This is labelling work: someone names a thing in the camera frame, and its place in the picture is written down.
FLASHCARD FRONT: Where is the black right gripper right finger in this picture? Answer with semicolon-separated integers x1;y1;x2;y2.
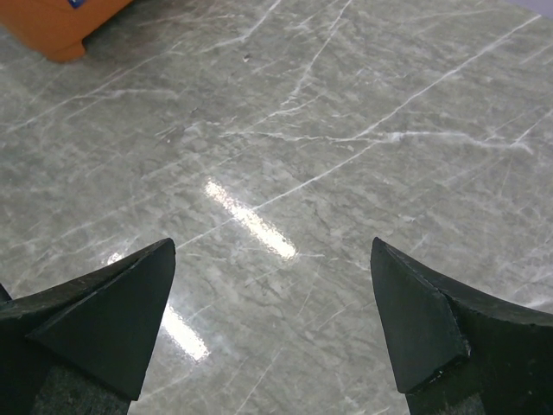
372;238;552;414

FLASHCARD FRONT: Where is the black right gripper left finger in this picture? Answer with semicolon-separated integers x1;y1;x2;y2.
1;239;175;414

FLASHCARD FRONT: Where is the orange plastic laundry basket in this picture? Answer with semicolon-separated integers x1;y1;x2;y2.
1;0;130;62

